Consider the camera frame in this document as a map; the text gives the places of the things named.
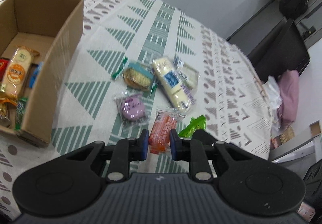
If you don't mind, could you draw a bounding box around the black flat panel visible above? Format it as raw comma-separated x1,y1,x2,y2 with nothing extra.
248,19,310,81

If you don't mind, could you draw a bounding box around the green-wrapped sandwich biscuit packet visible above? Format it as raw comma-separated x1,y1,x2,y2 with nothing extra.
112,57,159,92

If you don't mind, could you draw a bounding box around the clear pale cake packet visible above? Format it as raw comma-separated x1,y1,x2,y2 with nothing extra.
173,59,199,90

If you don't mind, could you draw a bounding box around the white plastic bag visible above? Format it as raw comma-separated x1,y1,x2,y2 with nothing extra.
262,75,283,124

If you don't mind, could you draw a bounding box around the orange snack bar packet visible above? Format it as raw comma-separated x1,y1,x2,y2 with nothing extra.
148,107,187,154

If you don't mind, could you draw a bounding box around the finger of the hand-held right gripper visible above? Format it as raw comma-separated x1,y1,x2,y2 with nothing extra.
193,129,215,146

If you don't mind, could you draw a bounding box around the blue snack packet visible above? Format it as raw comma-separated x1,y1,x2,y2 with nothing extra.
28,62,44,89

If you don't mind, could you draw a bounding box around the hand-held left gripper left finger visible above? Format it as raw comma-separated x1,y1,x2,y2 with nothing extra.
66,129,149,182

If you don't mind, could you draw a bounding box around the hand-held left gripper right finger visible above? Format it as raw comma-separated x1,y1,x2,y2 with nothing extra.
170,129,252,182

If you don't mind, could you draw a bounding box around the light green snack packet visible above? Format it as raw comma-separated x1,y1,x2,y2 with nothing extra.
178,115,207,138

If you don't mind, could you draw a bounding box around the black door lock handle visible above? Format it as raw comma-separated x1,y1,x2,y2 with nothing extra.
302,26,316,38

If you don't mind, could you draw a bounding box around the grey door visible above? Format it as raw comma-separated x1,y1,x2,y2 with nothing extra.
226,0,322,50

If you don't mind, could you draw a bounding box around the orange gold candy packet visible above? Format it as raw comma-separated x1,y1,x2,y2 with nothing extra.
0,97,18,126

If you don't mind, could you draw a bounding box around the purple round cake packet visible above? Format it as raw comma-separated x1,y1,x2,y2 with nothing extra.
114,92,149,127

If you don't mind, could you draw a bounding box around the white stand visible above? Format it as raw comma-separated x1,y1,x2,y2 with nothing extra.
269,120,322,161

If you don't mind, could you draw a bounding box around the red candy packet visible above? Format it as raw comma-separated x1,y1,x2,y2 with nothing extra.
0,59,10,81

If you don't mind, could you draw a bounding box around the orange label cracker packet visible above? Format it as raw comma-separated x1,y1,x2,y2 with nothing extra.
0,46,41,99

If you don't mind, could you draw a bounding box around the brown cardboard box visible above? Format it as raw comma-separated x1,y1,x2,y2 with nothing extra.
0,0,84,148

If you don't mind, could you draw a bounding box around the pink cloth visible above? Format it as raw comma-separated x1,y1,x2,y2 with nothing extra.
277,70,300,127

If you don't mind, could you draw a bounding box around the white bread packet blue label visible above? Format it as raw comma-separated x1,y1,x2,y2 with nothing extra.
152,57,195,111

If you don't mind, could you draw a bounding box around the tan woven basket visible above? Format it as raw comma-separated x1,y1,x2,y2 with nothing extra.
277,126,295,144

